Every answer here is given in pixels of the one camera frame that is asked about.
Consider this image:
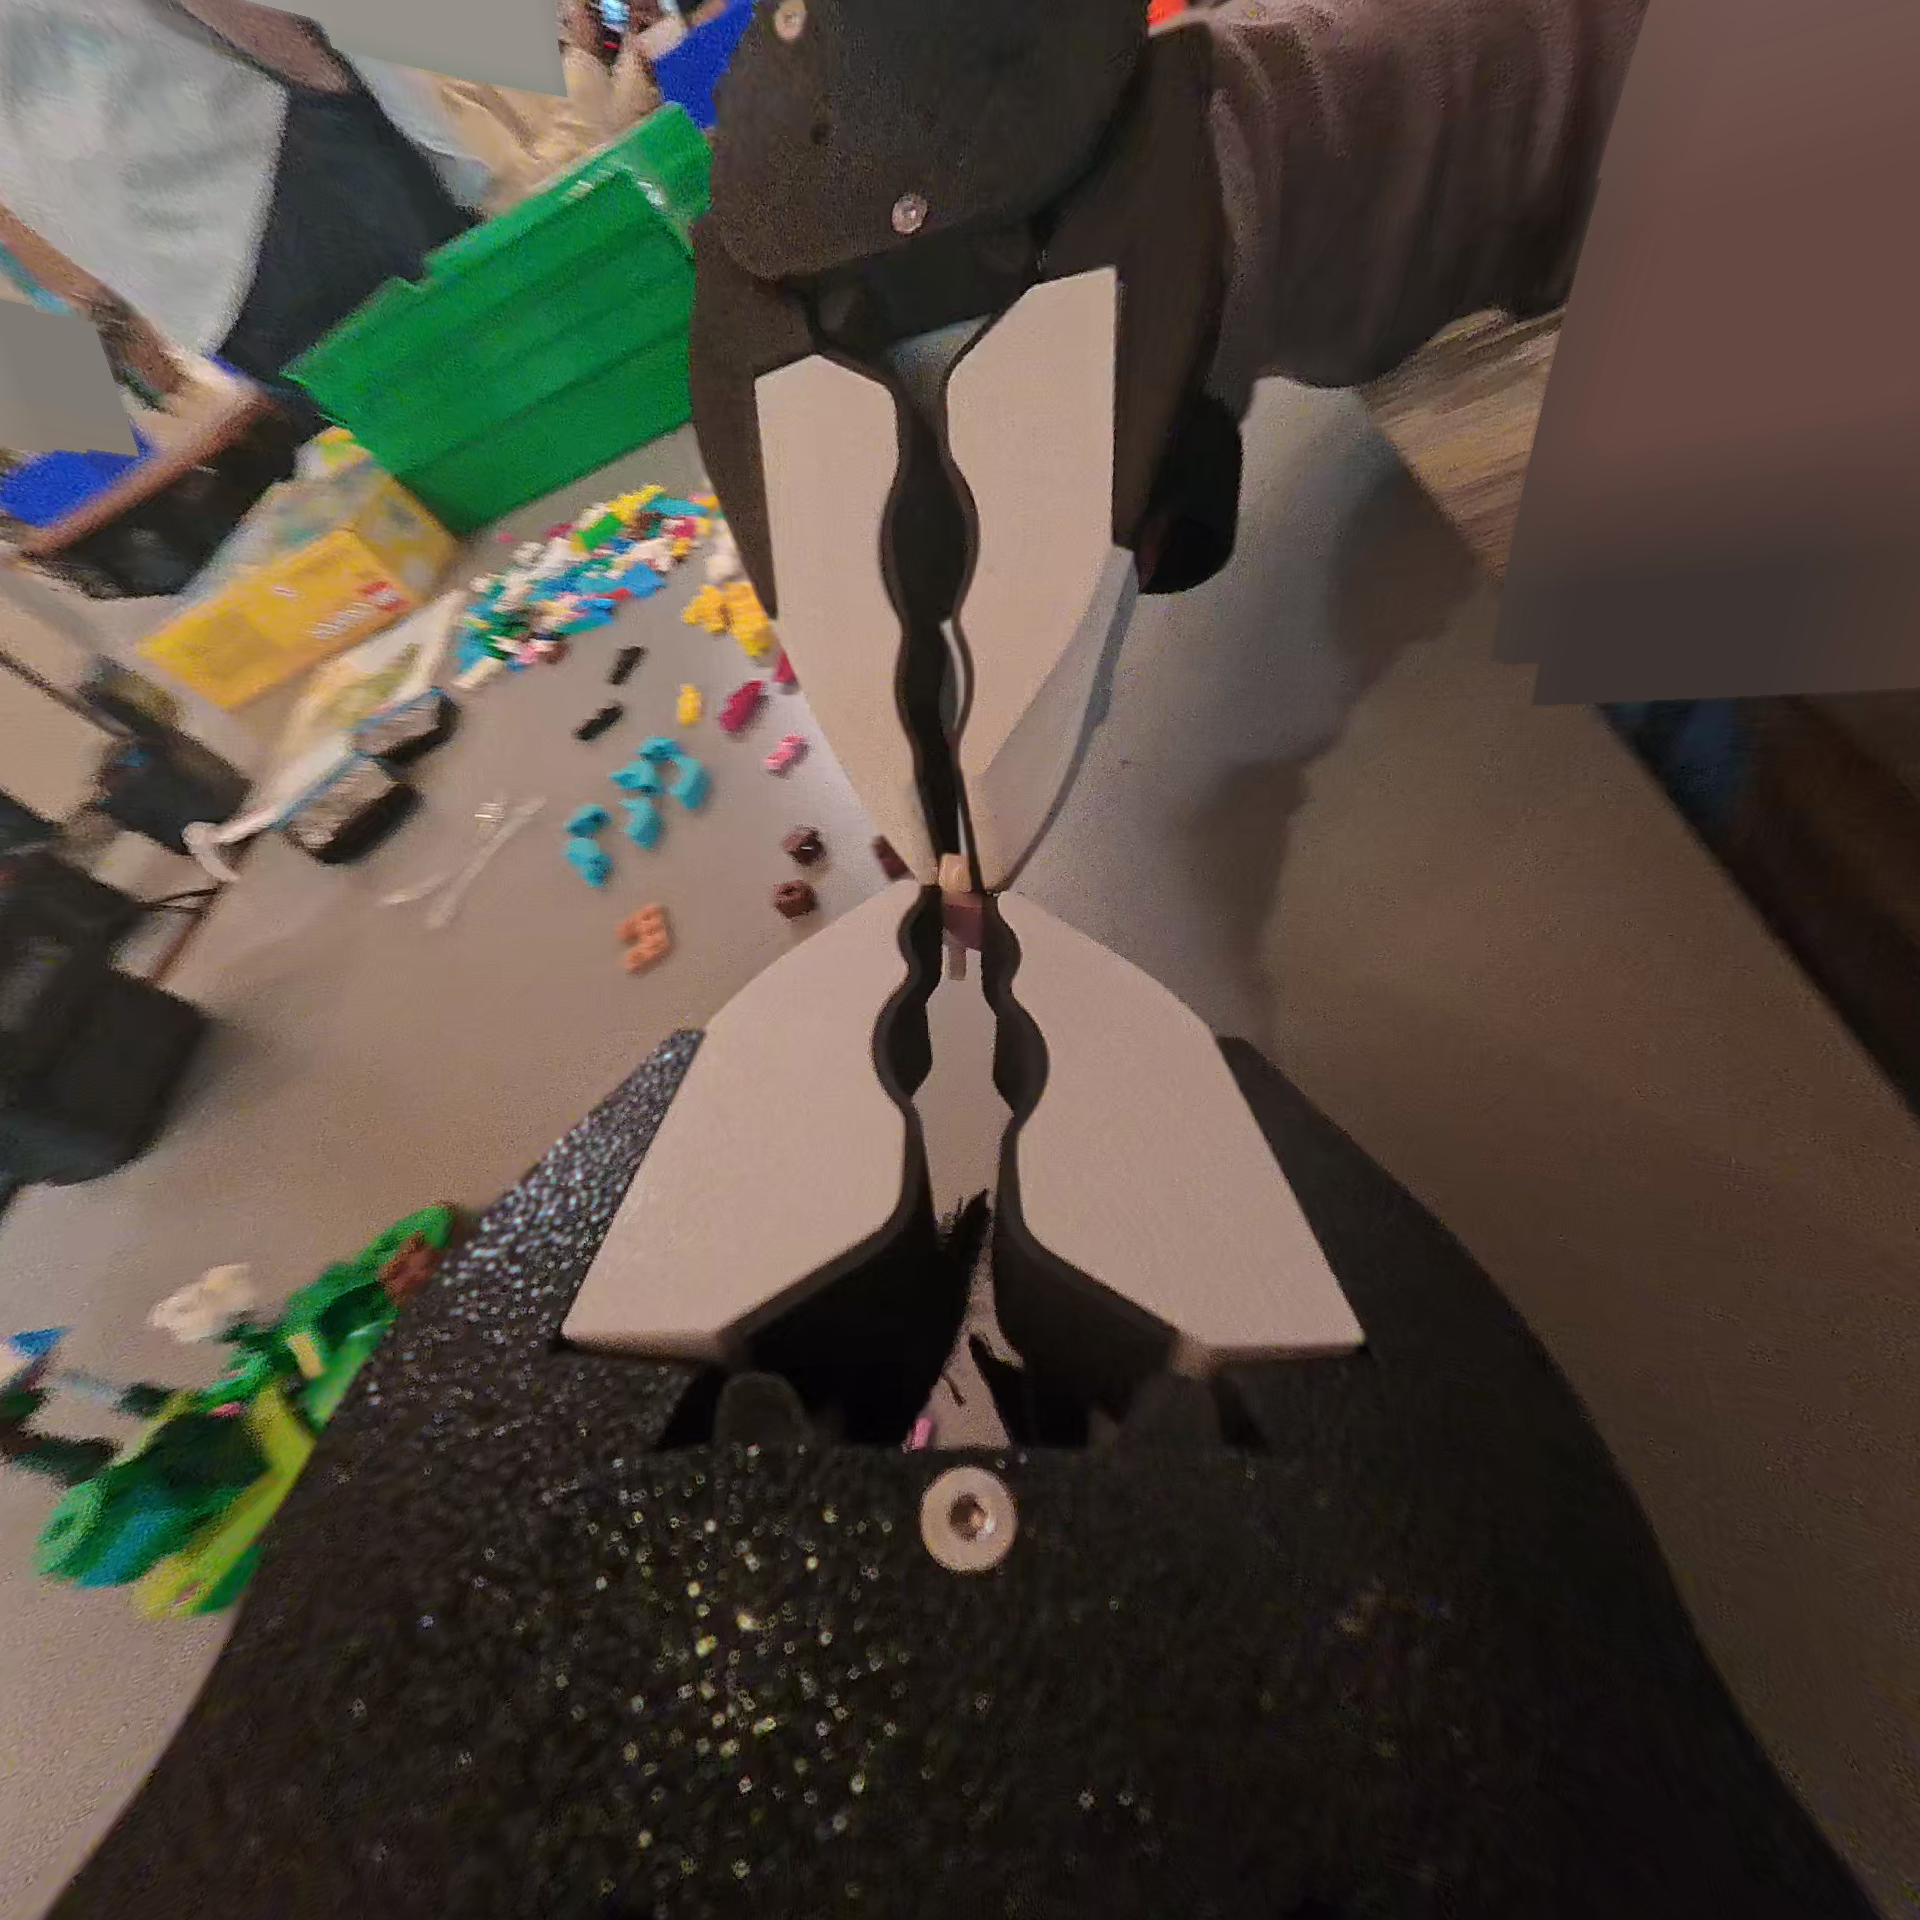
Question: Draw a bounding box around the pile of mixed lego bricks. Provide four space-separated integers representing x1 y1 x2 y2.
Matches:
447 481 725 695

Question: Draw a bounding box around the cluster of cyan lego bricks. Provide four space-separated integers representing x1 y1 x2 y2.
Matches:
563 733 715 890

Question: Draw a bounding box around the green lego build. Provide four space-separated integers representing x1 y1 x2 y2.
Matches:
0 1205 458 1626

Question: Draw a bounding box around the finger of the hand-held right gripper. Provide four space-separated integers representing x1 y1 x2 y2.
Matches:
754 349 970 902
938 267 1144 894

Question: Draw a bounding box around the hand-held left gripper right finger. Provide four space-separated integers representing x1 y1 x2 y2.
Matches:
979 884 1368 1373

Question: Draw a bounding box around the black parts bag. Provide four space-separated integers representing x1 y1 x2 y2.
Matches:
282 756 421 866
351 686 462 769

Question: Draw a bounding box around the cluster of yellow lego bricks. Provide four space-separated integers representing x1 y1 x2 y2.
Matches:
678 581 779 659

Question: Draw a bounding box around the clear plastic wrapper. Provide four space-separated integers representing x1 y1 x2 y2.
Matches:
379 791 551 929

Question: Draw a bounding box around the white plastic bag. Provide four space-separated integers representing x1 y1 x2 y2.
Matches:
182 589 471 887

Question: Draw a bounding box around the yellow cardboard lego box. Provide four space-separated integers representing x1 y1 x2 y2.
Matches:
138 450 462 711

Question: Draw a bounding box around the person's right forearm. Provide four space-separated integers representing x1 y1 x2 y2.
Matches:
1199 0 1652 395

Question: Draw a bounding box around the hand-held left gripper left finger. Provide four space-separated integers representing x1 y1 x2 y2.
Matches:
563 883 944 1361

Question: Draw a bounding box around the green plastic storage bin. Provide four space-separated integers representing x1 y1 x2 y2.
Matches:
282 102 715 538

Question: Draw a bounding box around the small pink tan lego piece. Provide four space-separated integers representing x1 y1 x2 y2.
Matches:
934 847 1002 985

